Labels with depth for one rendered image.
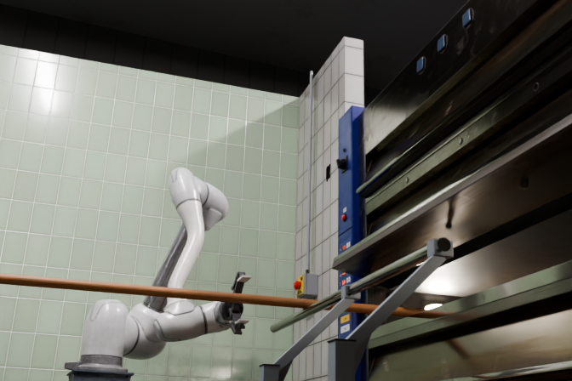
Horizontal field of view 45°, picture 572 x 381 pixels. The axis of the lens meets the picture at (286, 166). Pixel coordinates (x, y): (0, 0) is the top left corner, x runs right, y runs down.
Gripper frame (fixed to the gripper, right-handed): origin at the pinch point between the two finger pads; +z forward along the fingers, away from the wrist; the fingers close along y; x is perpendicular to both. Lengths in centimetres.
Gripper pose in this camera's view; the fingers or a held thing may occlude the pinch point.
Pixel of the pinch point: (244, 298)
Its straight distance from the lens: 222.0
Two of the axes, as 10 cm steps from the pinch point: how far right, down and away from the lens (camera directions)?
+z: 2.9, -3.5, -8.9
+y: -0.3, 9.3, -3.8
